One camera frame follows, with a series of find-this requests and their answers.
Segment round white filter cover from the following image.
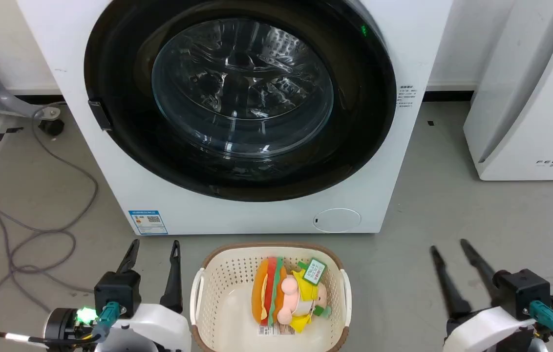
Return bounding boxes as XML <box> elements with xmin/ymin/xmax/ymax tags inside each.
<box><xmin>313</xmin><ymin>208</ymin><xmax>362</xmax><ymax>233</ymax></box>

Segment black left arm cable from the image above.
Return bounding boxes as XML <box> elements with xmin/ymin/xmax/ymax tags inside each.
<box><xmin>0</xmin><ymin>302</ymin><xmax>126</xmax><ymax>352</ymax></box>

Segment hamburger plush toy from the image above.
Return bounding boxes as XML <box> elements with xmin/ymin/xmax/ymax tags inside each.
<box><xmin>251</xmin><ymin>257</ymin><xmax>288</xmax><ymax>327</ymax></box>

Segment white barcode label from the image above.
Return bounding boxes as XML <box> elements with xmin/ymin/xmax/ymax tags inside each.
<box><xmin>257</xmin><ymin>325</ymin><xmax>297</xmax><ymax>337</ymax></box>

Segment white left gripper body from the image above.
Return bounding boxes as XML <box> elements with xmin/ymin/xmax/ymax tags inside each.
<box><xmin>108</xmin><ymin>303</ymin><xmax>192</xmax><ymax>352</ymax></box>

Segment small printed text sticker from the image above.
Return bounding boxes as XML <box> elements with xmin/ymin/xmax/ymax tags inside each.
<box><xmin>398</xmin><ymin>84</ymin><xmax>420</xmax><ymax>112</ymax></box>

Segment cream perforated laundry basket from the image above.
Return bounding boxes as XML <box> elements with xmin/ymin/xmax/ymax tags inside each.
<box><xmin>190</xmin><ymin>242</ymin><xmax>352</xmax><ymax>352</ymax></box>

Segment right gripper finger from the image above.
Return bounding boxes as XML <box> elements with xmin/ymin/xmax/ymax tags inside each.
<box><xmin>460</xmin><ymin>239</ymin><xmax>498</xmax><ymax>295</ymax></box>
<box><xmin>430</xmin><ymin>245</ymin><xmax>473</xmax><ymax>321</ymax></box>

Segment round black glass washer door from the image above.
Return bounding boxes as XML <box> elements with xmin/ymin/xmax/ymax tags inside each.
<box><xmin>84</xmin><ymin>0</ymin><xmax>398</xmax><ymax>202</ymax></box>

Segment green white hang tag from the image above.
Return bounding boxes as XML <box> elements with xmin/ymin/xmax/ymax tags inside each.
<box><xmin>298</xmin><ymin>258</ymin><xmax>328</xmax><ymax>285</ymax></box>

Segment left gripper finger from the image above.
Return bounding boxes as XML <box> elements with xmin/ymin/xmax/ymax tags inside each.
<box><xmin>117</xmin><ymin>239</ymin><xmax>140</xmax><ymax>274</ymax></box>
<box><xmin>160</xmin><ymin>240</ymin><xmax>183</xmax><ymax>314</ymax></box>

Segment blue energy label sticker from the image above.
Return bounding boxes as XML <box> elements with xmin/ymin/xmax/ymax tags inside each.
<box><xmin>128</xmin><ymin>210</ymin><xmax>169</xmax><ymax>236</ymax></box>

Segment white front-load washing machine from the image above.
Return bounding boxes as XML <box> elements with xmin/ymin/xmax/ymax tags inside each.
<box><xmin>15</xmin><ymin>0</ymin><xmax>454</xmax><ymax>236</ymax></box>

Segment grey floor cable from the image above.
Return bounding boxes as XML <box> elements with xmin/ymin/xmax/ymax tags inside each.
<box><xmin>0</xmin><ymin>105</ymin><xmax>99</xmax><ymax>338</ymax></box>

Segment yellow clothed doll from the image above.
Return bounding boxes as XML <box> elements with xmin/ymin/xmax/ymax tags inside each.
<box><xmin>276</xmin><ymin>268</ymin><xmax>333</xmax><ymax>333</ymax></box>

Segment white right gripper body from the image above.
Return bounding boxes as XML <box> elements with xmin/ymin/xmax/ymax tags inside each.
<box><xmin>445</xmin><ymin>306</ymin><xmax>536</xmax><ymax>352</ymax></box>

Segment white air purifier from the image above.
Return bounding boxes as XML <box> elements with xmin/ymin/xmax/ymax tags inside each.
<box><xmin>463</xmin><ymin>0</ymin><xmax>553</xmax><ymax>181</ymax></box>

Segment black caster wheel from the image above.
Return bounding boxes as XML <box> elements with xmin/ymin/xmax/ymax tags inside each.
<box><xmin>38</xmin><ymin>119</ymin><xmax>65</xmax><ymax>136</ymax></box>

